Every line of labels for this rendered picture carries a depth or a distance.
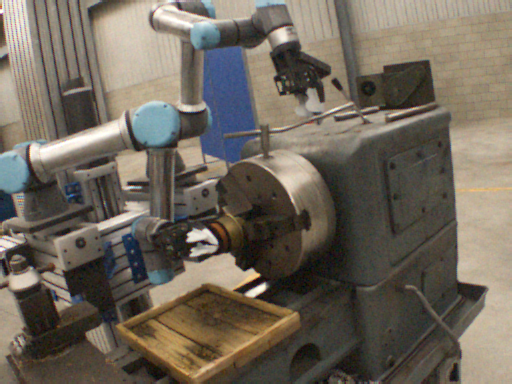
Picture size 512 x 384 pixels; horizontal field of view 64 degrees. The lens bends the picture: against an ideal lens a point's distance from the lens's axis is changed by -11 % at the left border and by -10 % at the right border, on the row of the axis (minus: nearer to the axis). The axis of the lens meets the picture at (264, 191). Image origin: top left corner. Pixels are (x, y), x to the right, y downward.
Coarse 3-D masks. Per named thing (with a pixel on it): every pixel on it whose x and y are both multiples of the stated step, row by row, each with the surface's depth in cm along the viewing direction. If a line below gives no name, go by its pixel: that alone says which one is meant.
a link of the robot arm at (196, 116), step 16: (176, 0) 140; (192, 0) 142; (208, 0) 145; (208, 16) 145; (192, 48) 151; (192, 64) 154; (192, 80) 157; (192, 96) 161; (192, 112) 163; (208, 112) 169; (192, 128) 166; (208, 128) 171
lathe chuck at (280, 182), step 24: (240, 168) 113; (264, 168) 107; (288, 168) 108; (264, 192) 109; (288, 192) 103; (312, 192) 107; (312, 216) 105; (264, 240) 114; (288, 240) 108; (312, 240) 106; (264, 264) 117; (288, 264) 110
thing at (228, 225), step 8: (224, 216) 109; (232, 216) 107; (216, 224) 105; (224, 224) 105; (232, 224) 106; (240, 224) 106; (216, 232) 103; (224, 232) 104; (232, 232) 105; (240, 232) 106; (224, 240) 103; (232, 240) 104; (240, 240) 106; (224, 248) 104; (232, 248) 106; (240, 248) 108
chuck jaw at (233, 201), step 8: (224, 176) 115; (232, 176) 116; (216, 184) 116; (224, 184) 114; (232, 184) 115; (224, 192) 114; (232, 192) 114; (240, 192) 115; (224, 200) 112; (232, 200) 112; (240, 200) 113; (248, 200) 115; (224, 208) 110; (232, 208) 111; (240, 208) 112; (248, 208) 113; (256, 208) 118; (240, 216) 114
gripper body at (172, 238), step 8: (160, 224) 114; (168, 224) 115; (184, 224) 111; (160, 232) 107; (168, 232) 105; (176, 232) 105; (184, 232) 107; (152, 240) 112; (160, 240) 108; (168, 240) 105; (176, 240) 105; (184, 240) 107; (152, 248) 113; (160, 248) 111; (168, 248) 109; (176, 248) 106; (184, 248) 107; (168, 256) 109; (176, 256) 109
